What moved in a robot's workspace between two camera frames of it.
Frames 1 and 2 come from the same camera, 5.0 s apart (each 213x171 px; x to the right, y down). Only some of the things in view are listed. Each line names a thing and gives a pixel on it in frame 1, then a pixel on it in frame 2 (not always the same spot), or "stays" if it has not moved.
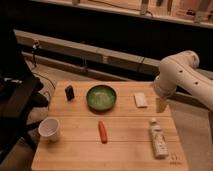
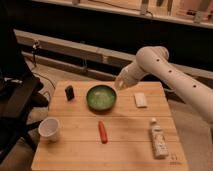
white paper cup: [49, 128] stays
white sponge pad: [140, 99] stays
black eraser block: [69, 93] stays
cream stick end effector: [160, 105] to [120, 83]
